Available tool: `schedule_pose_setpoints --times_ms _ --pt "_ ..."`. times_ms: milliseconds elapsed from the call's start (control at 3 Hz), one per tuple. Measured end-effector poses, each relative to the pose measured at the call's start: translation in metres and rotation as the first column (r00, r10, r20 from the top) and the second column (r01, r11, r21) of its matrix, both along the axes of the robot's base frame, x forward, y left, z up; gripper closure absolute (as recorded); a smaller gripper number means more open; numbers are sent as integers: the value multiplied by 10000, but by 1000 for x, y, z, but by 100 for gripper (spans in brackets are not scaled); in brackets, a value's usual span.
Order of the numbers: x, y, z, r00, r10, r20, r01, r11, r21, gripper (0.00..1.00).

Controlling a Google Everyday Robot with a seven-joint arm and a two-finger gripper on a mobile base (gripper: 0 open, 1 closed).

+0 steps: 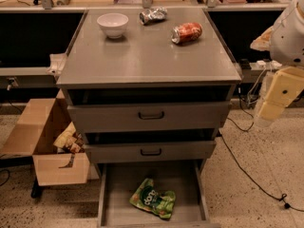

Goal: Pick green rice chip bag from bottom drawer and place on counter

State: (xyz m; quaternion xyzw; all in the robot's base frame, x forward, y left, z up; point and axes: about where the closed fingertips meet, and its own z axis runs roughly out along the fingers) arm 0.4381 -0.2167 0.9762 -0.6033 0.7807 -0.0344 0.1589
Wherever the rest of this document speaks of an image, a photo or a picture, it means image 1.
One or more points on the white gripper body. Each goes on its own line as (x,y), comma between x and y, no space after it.
(289,42)

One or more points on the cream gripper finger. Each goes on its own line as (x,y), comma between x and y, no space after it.
(262,42)
(268,111)

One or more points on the green rice chip bag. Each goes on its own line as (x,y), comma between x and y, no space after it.
(148,199)

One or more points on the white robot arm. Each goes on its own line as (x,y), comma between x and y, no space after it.
(285,42)

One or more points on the middle grey drawer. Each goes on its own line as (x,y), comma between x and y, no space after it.
(149,151)

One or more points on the grey drawer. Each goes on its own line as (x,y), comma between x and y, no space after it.
(149,151)
(121,180)
(146,117)

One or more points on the top grey drawer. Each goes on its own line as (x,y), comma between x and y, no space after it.
(146,117)

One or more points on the grey drawer cabinet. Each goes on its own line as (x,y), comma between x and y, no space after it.
(146,67)

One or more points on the bottom grey drawer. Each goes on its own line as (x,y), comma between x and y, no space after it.
(121,180)

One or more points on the white power strip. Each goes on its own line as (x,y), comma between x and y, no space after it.
(268,64)

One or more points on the orange soda can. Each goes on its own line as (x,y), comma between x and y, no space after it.
(186,32)

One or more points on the crushed silver can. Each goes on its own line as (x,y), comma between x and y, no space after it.
(153,15)

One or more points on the white ceramic bowl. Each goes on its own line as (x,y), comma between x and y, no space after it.
(113,25)

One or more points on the snack bags in box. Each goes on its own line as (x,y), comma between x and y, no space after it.
(70,140)

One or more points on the open cardboard box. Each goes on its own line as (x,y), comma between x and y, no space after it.
(34,135)

